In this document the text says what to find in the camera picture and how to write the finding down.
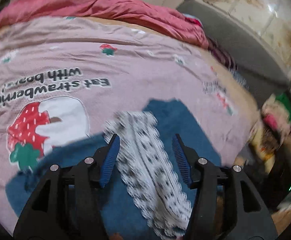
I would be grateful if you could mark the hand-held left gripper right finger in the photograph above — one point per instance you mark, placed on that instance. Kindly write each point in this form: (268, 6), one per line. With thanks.
(181, 160)

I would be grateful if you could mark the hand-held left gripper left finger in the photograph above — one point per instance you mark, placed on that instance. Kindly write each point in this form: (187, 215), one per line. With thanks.
(110, 160)

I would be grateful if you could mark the blue pants with lace trim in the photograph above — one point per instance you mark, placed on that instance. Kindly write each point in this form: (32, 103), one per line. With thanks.
(175, 120)

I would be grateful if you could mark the colourful clothes pile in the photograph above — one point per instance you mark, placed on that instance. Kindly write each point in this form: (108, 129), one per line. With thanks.
(273, 120)

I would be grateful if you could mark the pink printed blanket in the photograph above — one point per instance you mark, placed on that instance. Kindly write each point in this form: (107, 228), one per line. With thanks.
(135, 62)

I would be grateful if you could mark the purple striped cloth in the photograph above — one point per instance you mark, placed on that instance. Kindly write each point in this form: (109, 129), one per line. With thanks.
(223, 55)

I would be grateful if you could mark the pink teal cloth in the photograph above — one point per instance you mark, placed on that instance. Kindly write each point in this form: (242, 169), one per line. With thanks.
(193, 20)

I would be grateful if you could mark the red quilt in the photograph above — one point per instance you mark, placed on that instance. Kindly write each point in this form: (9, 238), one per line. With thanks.
(85, 2)

